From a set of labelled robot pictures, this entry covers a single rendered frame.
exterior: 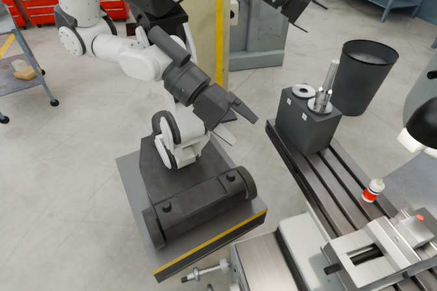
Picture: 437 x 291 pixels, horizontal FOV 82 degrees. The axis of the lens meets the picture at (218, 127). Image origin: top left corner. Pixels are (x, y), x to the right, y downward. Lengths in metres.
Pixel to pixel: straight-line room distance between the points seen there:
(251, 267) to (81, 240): 1.33
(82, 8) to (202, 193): 0.95
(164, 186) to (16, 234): 1.22
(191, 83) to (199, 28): 1.61
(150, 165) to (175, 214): 0.36
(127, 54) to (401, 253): 0.82
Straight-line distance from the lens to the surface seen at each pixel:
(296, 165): 1.04
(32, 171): 2.64
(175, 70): 0.56
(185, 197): 1.32
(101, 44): 0.73
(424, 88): 0.63
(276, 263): 1.06
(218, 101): 0.54
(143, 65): 0.58
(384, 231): 0.86
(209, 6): 2.11
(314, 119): 0.96
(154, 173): 1.46
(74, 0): 0.72
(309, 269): 0.98
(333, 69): 0.91
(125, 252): 1.92
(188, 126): 0.99
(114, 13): 4.95
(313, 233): 1.03
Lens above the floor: 1.71
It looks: 44 degrees down
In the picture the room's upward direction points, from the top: straight up
